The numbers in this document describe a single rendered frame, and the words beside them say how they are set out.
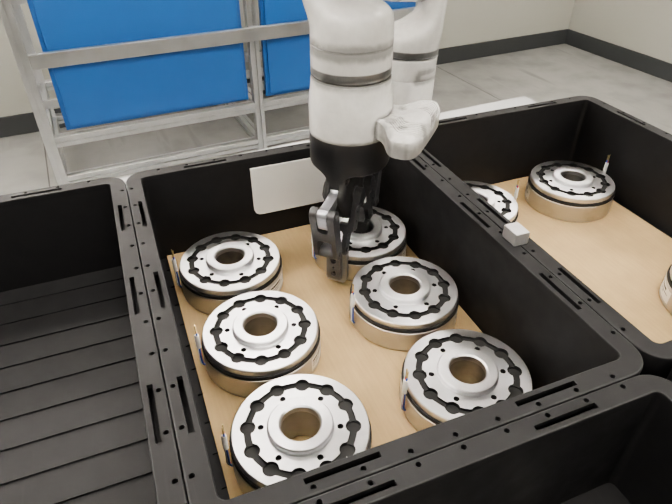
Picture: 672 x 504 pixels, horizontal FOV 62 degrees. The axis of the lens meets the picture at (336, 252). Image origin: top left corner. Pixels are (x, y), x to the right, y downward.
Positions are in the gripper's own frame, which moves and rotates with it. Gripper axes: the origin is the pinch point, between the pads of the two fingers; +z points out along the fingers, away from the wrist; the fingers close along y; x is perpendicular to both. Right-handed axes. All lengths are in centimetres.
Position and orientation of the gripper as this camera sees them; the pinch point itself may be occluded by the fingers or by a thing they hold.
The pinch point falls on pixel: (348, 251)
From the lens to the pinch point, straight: 59.4
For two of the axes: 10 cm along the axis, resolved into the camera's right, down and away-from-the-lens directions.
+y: -3.9, 5.5, -7.4
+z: 0.0, 8.0, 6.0
